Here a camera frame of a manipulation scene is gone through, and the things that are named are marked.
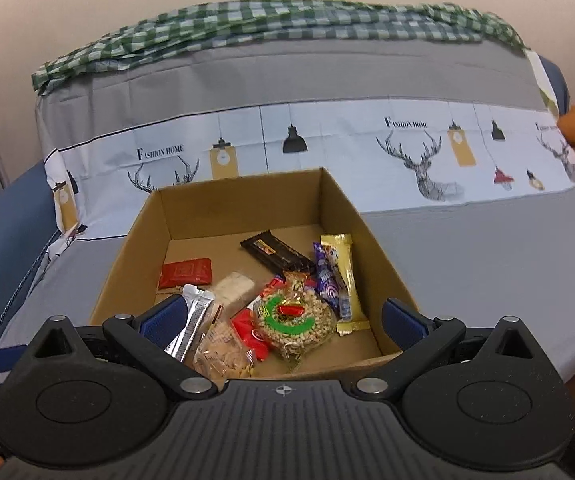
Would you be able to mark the yellow gold snack bar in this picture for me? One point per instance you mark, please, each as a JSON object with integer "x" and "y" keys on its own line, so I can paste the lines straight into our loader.
{"x": 345, "y": 280}

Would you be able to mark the red packet with white logo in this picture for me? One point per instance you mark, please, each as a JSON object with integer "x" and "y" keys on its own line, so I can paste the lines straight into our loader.
{"x": 247, "y": 335}

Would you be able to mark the brown cardboard box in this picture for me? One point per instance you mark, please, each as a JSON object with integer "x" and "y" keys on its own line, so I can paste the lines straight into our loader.
{"x": 197, "y": 210}

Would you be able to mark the small red candy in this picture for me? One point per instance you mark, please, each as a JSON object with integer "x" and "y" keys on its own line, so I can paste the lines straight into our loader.
{"x": 291, "y": 310}

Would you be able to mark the grey deer-print sofa cover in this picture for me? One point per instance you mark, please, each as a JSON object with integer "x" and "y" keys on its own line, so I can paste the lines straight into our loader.
{"x": 317, "y": 70}

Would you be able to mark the purple snack packet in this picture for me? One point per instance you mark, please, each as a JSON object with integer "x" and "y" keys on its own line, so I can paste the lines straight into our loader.
{"x": 327, "y": 280}

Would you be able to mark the silver foil packet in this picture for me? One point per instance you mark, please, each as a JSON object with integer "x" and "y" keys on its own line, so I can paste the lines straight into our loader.
{"x": 192, "y": 320}

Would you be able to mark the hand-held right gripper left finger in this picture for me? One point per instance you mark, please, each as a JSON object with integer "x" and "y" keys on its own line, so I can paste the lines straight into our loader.
{"x": 160, "y": 322}

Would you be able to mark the clear bag of tan biscuits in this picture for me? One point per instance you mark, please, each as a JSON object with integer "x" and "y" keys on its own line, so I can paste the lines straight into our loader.
{"x": 220, "y": 352}

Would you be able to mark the beige snack bar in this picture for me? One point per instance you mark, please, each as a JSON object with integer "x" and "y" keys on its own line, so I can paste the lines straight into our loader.
{"x": 232, "y": 287}

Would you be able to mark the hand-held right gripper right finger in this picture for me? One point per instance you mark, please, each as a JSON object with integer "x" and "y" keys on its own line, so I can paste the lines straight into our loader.
{"x": 405, "y": 325}

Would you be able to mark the green checked cloth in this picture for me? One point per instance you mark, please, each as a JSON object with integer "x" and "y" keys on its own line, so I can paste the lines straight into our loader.
{"x": 267, "y": 20}

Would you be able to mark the green-label bag of nuts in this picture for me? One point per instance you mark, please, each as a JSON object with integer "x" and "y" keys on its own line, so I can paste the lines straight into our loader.
{"x": 302, "y": 335}

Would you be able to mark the dark brown chocolate bar packet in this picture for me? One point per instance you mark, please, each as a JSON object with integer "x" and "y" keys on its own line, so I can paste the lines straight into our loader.
{"x": 277, "y": 252}

